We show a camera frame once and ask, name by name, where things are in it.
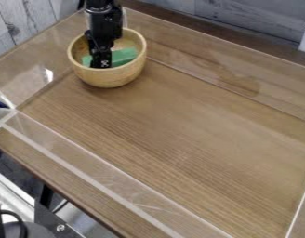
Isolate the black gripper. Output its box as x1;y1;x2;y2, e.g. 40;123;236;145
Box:
84;0;123;69

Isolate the green rectangular block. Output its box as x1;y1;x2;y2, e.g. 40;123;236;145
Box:
81;47;137;69

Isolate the light wooden bowl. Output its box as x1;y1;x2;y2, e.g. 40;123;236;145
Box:
67;28;148;88

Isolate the black table leg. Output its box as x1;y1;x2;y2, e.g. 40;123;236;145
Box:
40;185;55;208

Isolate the clear acrylic corner bracket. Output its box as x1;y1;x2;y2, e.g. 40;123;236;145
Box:
121;7;128;29

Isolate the clear acrylic tray wall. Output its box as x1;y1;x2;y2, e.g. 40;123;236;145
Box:
0;9;305;238

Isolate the black metal bracket with screw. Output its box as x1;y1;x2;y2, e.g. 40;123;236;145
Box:
35;206;85;238

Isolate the black cable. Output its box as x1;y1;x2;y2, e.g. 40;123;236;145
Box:
0;210;28;238

